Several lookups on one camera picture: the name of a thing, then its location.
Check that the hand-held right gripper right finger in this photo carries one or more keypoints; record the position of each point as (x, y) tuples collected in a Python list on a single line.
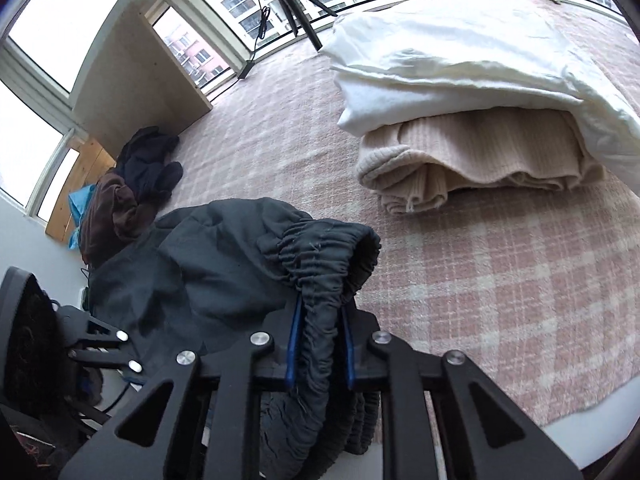
[(349, 350)]

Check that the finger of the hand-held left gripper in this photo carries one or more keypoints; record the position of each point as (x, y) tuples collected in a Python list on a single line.
[(107, 335), (115, 364)]

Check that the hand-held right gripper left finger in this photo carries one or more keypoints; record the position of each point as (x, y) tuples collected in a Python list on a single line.
[(294, 345)]

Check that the dark grey pants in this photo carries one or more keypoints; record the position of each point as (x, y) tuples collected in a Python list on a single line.
[(225, 260)]

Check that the person's dark jacket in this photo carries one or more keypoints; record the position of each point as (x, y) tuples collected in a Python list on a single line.
[(30, 440)]

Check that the brown garment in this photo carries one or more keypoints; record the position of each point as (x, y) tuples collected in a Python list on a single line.
[(115, 215)]

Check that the blue cloth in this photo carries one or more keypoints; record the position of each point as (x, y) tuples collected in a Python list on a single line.
[(80, 205)]

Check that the orange wooden cabinet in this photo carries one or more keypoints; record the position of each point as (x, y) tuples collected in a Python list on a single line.
[(65, 205)]

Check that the pink plaid bed blanket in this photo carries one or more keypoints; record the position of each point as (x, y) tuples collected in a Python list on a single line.
[(500, 285)]

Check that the dark navy garment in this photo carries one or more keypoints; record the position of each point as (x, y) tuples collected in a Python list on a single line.
[(145, 160)]

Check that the beige knitted blanket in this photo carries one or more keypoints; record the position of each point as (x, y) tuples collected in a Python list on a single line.
[(475, 150)]

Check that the beige wooden panel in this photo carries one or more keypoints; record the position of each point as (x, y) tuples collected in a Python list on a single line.
[(140, 80)]

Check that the white duvet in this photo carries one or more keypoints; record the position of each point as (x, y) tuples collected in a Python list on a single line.
[(450, 70)]

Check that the black tripod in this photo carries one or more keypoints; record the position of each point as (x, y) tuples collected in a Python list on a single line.
[(295, 5)]

